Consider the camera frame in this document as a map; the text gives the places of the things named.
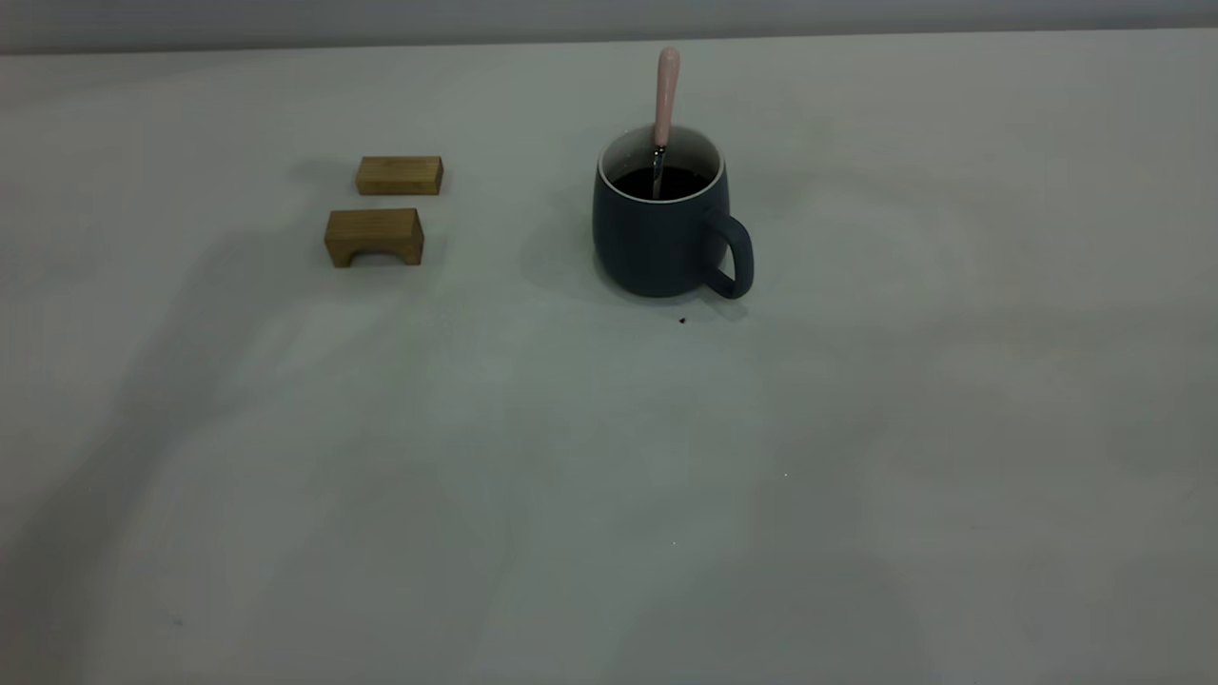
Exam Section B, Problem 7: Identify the flat wooden block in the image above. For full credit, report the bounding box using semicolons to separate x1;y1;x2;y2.
356;156;444;197

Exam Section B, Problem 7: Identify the pink handled metal spoon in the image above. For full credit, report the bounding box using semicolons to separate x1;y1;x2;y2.
650;47;681;201

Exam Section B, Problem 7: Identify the arched wooden block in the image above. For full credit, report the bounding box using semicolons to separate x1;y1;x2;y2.
324;208;425;268

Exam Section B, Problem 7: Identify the dark grey ceramic cup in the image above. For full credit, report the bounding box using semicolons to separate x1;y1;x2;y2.
592;124;755;301

